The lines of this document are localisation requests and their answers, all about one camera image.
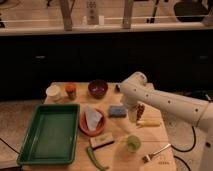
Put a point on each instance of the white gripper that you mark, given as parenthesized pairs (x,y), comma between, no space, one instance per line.
(132,114)

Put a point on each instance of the blue sponge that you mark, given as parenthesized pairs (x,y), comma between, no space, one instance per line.
(117,111)

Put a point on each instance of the green plastic tray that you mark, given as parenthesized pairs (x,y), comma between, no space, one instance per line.
(51,136)

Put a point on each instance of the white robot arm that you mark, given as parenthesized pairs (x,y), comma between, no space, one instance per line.
(198,113)

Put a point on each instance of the bunch of dark grapes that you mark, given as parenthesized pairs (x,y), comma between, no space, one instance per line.
(140,110)

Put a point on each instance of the green translucent cup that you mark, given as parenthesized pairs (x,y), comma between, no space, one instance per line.
(133,143)

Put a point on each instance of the white crumpled napkin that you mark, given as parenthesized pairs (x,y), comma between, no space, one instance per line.
(92,118)

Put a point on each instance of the dark red bowl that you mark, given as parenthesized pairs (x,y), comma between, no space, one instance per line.
(98,88)

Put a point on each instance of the orange plate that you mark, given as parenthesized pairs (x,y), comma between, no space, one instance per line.
(100,126)

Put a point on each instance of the wooden block eraser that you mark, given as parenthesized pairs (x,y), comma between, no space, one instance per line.
(101,140)

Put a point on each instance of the silver fork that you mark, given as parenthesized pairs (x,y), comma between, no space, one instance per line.
(147,158)

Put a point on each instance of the green okra pod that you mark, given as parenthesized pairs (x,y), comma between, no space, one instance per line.
(93,159)

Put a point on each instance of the white cup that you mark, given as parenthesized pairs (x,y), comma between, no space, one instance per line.
(54,92)

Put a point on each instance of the white remote on stand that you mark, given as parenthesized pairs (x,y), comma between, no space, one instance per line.
(92,12)

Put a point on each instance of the wooden post right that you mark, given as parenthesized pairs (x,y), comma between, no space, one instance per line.
(127,15)

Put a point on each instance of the wooden post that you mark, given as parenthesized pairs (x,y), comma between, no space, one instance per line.
(127,15)
(65,6)

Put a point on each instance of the wooden post left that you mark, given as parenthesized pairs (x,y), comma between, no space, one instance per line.
(65,6)

